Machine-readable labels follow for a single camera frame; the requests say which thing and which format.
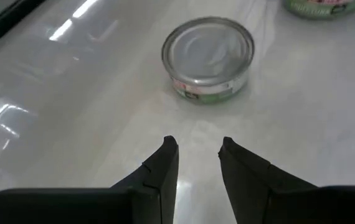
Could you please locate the silver-lid tuna can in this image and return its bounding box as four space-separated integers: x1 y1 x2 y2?
282 0 355 21
161 16 255 105

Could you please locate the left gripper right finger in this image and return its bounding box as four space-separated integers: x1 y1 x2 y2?
217 136 355 224

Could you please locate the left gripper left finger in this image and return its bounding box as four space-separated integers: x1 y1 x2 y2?
0 135 180 224

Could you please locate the white glossy table sheet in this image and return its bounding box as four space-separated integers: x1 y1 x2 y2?
0 0 355 224

